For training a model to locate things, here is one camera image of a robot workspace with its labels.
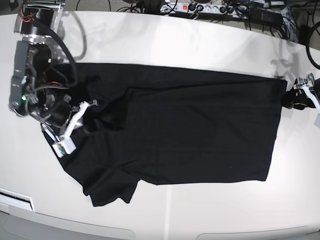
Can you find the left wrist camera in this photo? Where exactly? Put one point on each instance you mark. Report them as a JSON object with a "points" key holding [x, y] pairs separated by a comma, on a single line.
{"points": [[317, 121]]}

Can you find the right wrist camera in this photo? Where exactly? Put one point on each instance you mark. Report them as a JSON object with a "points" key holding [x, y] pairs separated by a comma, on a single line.
{"points": [[64, 147]]}

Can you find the black t-shirt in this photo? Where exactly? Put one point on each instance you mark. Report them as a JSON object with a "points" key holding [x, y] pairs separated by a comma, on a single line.
{"points": [[167, 125]]}

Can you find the black floor box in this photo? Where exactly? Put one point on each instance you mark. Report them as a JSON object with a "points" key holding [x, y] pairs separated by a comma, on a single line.
{"points": [[303, 33]]}

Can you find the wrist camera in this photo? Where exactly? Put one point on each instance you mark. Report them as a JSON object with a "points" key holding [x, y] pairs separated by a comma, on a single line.
{"points": [[317, 121], [64, 147]]}

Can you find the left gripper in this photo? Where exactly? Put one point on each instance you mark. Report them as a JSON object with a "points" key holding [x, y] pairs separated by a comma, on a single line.
{"points": [[305, 93]]}

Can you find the white power strip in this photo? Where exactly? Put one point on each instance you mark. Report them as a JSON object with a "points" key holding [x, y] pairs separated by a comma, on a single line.
{"points": [[194, 9]]}

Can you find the black power adapter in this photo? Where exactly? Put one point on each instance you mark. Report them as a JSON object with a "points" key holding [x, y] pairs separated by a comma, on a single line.
{"points": [[265, 17]]}

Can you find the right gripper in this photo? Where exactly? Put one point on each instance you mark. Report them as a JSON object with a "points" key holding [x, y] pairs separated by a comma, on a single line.
{"points": [[56, 110]]}

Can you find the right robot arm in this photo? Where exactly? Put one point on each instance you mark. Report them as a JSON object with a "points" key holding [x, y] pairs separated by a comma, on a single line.
{"points": [[37, 89]]}

